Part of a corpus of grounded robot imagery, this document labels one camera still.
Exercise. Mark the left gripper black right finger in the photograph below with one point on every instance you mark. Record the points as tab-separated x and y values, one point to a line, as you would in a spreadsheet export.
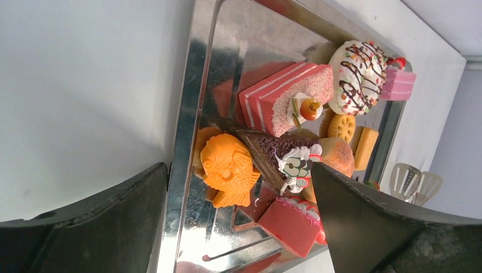
371	231

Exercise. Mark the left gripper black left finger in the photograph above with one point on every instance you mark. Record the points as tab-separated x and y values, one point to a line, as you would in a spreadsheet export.
111	231

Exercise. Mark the stainless steel food tongs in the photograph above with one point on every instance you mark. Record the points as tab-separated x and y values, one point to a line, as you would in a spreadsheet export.
409	184

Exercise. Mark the red layered cake slice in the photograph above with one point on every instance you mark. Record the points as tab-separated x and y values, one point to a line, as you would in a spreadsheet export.
294	223

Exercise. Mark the round golden bread bun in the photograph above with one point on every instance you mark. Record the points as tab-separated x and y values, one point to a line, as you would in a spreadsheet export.
337	154

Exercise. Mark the rectangular yellow biscuit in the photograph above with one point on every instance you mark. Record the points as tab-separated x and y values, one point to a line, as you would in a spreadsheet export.
364	149

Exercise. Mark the chocolate cake slice with cream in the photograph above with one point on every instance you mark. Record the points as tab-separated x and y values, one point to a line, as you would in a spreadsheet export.
284	161

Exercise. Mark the round yellow biscuit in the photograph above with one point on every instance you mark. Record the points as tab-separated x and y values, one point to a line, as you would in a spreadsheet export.
342	127

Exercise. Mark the orange fish-shaped cake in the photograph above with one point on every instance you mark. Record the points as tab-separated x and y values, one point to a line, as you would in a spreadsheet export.
229	168

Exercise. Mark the pink square cake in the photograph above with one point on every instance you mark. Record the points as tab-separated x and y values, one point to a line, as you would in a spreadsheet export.
399	82

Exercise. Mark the red cake slice with orange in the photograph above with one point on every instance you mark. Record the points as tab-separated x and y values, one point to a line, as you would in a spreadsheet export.
287	98

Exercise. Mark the white donut with chocolate drizzle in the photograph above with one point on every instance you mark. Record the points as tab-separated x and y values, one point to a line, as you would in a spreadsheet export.
360	71

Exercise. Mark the stainless steel serving tray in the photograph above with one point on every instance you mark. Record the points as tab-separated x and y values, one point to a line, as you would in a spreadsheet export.
232	42

